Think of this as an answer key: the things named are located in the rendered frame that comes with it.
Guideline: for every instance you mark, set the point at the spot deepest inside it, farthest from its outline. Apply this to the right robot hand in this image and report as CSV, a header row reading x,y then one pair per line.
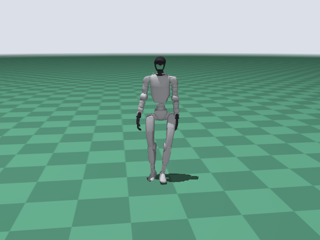
x,y
138,120

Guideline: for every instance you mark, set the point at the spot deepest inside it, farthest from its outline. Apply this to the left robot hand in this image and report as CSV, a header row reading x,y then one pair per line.
x,y
176,117

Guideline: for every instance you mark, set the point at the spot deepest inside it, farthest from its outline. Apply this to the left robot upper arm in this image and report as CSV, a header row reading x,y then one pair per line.
x,y
174,88

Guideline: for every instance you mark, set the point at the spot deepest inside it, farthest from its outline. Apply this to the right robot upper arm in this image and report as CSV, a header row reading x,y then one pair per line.
x,y
145,87

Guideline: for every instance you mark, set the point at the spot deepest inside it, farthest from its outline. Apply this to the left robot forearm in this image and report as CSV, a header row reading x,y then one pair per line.
x,y
176,108

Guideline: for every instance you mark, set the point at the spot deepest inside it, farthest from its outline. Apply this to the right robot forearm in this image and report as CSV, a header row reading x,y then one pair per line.
x,y
141,106

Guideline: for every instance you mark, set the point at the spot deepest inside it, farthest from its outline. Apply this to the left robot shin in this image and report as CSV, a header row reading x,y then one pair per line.
x,y
165,159

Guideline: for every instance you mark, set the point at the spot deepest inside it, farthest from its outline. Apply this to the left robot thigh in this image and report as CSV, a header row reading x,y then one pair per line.
x,y
170,130

